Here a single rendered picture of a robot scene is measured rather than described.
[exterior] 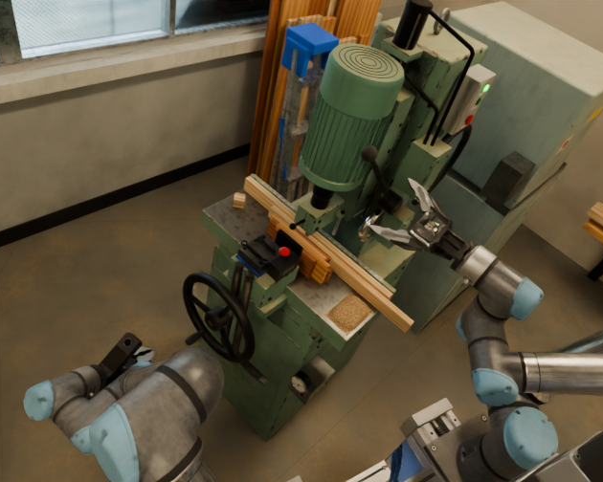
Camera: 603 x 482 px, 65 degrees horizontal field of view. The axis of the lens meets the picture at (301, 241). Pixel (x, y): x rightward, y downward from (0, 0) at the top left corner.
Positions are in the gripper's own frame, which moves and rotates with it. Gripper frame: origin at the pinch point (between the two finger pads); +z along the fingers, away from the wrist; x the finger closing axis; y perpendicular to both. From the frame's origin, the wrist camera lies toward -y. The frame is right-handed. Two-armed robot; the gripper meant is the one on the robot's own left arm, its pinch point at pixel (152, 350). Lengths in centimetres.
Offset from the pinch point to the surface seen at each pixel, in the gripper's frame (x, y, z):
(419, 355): 60, 4, 138
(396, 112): 20, -87, 16
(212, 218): -14.2, -33.7, 21.1
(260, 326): 13.3, -9.4, 32.1
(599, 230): 97, -92, 197
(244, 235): -3.0, -34.7, 23.1
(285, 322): 21.5, -19.4, 25.6
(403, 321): 49, -41, 29
